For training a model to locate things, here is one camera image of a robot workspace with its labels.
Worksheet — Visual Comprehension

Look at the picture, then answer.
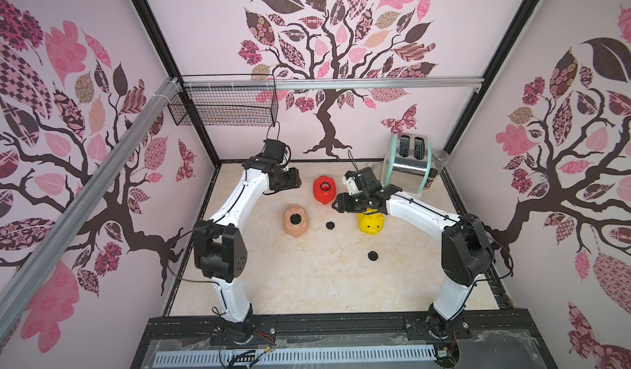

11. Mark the red piggy bank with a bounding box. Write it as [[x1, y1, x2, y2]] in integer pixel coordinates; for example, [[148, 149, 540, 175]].
[[312, 175, 337, 205]]

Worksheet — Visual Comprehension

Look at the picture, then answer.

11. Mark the yellow piggy bank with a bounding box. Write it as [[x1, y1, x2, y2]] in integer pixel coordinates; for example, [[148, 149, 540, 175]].
[[358, 209, 386, 235]]

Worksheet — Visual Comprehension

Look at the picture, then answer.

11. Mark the peach piggy bank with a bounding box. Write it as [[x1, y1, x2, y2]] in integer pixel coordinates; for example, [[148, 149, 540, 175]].
[[283, 206, 310, 238]]

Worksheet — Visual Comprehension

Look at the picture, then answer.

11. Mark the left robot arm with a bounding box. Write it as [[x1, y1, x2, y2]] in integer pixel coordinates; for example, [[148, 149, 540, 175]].
[[192, 156, 302, 334]]

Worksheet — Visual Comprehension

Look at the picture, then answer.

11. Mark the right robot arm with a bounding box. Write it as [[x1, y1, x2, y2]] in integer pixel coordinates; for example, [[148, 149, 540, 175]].
[[332, 167, 495, 339]]

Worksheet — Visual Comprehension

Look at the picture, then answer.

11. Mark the mint chrome toaster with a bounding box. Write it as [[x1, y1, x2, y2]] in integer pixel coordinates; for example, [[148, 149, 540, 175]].
[[381, 132, 432, 198]]

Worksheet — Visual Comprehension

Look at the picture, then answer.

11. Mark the glass jar behind toaster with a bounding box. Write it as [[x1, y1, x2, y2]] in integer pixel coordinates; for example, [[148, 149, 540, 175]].
[[424, 149, 450, 189]]

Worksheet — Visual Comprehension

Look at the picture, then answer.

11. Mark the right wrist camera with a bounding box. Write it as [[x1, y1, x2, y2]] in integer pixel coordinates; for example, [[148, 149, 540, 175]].
[[343, 171, 360, 195]]

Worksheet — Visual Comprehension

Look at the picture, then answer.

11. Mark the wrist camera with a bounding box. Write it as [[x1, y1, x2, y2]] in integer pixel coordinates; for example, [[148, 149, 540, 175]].
[[262, 139, 290, 165], [343, 171, 360, 195]]

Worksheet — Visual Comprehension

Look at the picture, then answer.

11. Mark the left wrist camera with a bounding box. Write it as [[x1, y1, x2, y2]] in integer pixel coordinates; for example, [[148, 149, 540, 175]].
[[262, 139, 290, 165]]

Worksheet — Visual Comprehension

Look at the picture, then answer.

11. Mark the black wire basket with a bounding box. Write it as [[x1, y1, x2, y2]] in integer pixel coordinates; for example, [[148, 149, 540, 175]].
[[168, 73, 279, 127]]

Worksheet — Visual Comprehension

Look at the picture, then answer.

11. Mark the back aluminium rail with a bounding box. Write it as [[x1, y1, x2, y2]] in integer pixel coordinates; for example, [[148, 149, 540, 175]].
[[184, 77, 484, 91]]

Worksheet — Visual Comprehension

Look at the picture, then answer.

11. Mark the aluminium rail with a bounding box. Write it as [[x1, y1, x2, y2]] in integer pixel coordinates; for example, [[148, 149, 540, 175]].
[[184, 77, 484, 91], [1, 78, 181, 339]]

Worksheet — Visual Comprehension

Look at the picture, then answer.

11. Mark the black base frame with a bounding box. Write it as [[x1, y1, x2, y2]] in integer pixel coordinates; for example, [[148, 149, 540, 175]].
[[131, 309, 555, 368]]

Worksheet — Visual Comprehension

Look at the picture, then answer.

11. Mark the white slotted cable duct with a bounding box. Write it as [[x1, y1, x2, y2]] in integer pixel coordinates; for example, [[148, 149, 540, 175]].
[[149, 345, 437, 368]]

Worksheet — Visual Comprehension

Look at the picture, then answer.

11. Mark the left aluminium rail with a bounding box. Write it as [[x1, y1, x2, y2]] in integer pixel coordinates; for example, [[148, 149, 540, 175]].
[[1, 78, 181, 339]]

